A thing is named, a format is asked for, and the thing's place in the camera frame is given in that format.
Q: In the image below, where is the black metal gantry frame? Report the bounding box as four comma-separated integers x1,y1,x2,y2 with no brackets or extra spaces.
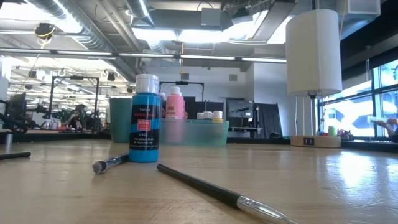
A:
48,75,101,131

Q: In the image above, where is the cerulean blue paint bottle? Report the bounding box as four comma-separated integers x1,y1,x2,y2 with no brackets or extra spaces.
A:
129,73,162,163

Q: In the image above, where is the black computer monitor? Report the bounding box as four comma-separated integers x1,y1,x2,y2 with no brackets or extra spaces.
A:
7,92,28,121

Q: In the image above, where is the teal translucent plastic bin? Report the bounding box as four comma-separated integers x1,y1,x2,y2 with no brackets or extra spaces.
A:
160,119,230,147

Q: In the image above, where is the long ceiling light bar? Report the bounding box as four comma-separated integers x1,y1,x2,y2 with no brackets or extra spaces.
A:
0,46,287,63

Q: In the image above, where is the black monitor screen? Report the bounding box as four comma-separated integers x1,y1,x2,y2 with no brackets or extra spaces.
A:
226,98,254,119

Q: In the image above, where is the window with black frame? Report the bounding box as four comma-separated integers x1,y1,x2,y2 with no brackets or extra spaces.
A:
317,57,398,141

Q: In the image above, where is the black aluminium table frame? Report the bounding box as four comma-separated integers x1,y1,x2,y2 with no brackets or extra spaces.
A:
0,130,398,154

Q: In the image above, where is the large pink paint bottle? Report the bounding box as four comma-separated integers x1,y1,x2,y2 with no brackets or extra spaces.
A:
165,86,185,121

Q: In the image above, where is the black office partition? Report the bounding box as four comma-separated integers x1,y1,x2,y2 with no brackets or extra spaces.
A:
186,96,224,121

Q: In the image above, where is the teal plastic cup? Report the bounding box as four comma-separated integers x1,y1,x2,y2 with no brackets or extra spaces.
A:
109,98,134,144

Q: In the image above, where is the yellow black ceiling fixture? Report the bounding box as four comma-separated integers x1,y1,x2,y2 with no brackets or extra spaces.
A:
33,21,57,40

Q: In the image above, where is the silver metal post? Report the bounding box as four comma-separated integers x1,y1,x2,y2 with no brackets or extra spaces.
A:
5,133,14,153

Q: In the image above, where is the grey ceiling box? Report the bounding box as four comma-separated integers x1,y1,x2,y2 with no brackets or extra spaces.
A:
200,7,222,27

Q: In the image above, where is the white shade table lamp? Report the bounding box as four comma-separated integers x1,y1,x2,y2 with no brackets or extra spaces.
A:
285,8,343,149

